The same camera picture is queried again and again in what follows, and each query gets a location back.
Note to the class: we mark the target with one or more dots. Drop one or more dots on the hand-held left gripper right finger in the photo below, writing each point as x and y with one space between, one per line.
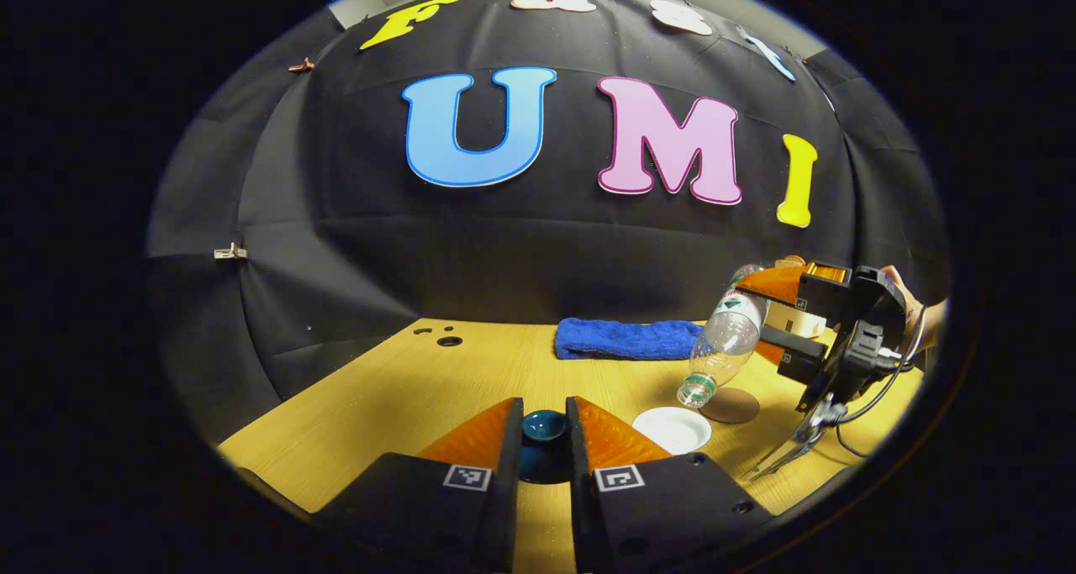
580 481

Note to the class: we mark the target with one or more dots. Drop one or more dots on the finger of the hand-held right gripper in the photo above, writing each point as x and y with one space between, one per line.
820 292
794 345

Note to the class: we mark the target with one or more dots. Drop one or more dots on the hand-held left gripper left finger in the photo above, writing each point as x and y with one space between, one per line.
500 481

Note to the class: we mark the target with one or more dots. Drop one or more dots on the clear plastic water bottle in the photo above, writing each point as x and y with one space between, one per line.
730 330

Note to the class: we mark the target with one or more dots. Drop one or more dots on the brown round coaster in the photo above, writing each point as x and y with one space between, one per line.
735 406

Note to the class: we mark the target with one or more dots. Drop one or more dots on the white teacup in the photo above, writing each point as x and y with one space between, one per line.
672 429

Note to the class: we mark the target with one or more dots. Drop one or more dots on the toast slice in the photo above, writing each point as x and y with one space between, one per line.
790 261

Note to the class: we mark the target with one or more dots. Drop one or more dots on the blue towel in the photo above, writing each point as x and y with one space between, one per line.
626 339

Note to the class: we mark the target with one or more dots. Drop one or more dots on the black backdrop cloth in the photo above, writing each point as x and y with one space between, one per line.
538 246

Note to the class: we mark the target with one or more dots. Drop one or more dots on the white clip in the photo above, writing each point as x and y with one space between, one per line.
229 252

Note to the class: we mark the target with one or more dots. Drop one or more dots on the orange clip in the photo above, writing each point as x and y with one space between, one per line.
301 65

